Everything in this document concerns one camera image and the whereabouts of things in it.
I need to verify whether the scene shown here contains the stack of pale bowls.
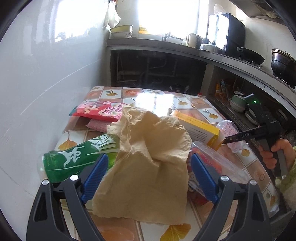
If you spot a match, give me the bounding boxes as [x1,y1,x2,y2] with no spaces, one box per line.
[229,94,247,112]

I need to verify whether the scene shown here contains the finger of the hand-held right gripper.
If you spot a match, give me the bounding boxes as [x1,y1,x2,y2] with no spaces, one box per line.
[222,126,269,146]

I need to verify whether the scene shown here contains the yellow and white carton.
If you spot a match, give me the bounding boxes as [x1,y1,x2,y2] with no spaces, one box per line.
[171,110,226,151]

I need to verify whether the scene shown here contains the drain pipes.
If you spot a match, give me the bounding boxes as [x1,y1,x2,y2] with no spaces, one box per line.
[117,58,178,84]

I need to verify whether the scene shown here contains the stack of plates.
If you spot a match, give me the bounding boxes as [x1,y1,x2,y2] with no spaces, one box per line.
[245,109,257,124]

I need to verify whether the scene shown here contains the green plastic bottle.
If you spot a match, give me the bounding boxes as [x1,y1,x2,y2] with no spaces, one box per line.
[37,133,121,183]

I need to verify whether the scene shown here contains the clear plastic packet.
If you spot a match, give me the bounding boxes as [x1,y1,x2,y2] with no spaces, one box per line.
[187,140,251,205]

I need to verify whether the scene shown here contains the orange packet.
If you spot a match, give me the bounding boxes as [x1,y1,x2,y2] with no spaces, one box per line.
[215,80,232,100]

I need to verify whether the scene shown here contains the range hood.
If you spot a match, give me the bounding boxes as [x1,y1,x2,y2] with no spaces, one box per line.
[250,0,287,21]

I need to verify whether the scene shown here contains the pink mesh scouring sponge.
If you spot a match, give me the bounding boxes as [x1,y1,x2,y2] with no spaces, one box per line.
[86,118,121,133]

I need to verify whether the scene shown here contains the grey concrete kitchen counter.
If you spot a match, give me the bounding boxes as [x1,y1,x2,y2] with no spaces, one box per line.
[106,38,296,100]

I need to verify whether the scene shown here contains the black kitchen appliance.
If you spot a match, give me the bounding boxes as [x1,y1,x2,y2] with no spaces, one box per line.
[206,13,245,56]

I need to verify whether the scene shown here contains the white enamel basin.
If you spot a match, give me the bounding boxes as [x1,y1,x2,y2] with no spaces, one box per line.
[110,32,133,39]

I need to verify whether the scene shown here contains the hanging white plastic bag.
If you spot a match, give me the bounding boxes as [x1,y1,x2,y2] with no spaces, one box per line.
[105,5,122,29]

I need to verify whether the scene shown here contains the black wok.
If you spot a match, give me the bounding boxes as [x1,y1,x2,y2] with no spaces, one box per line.
[236,46,265,66]

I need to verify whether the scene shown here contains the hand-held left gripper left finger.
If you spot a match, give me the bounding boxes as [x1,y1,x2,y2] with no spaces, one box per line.
[26,153,109,241]

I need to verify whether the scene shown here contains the white kettle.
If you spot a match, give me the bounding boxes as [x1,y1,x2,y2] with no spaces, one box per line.
[186,33,197,48]

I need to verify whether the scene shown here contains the person's right hand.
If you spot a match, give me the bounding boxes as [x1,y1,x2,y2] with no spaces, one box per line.
[258,138,296,172]

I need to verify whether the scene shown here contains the red snack packet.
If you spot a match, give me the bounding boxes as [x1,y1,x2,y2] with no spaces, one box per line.
[69,100,132,122]

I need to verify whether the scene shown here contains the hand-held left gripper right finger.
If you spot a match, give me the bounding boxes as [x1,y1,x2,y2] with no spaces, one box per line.
[190,153,275,241]

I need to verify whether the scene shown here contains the pink patterned plastic bag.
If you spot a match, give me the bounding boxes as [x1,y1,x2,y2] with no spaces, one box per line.
[216,119,248,153]

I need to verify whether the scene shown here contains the tile-patterned tablecloth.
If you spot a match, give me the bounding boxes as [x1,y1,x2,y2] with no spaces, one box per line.
[54,86,281,241]

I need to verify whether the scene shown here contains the dark cooking pot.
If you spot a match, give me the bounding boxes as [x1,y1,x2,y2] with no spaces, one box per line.
[270,48,296,80]

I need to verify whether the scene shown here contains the brown paper towel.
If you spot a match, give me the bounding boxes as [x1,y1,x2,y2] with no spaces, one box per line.
[92,105,192,226]

